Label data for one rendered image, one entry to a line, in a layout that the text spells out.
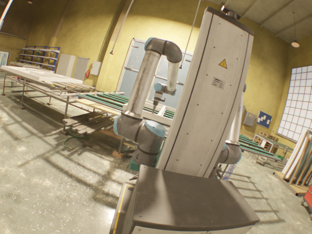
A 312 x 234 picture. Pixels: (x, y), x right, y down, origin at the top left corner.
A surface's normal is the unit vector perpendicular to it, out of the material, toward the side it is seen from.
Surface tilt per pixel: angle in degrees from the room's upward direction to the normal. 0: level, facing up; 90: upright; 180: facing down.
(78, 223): 0
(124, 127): 83
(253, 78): 90
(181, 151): 90
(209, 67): 90
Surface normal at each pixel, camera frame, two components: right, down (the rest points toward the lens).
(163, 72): -0.12, 0.15
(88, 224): 0.29, -0.94
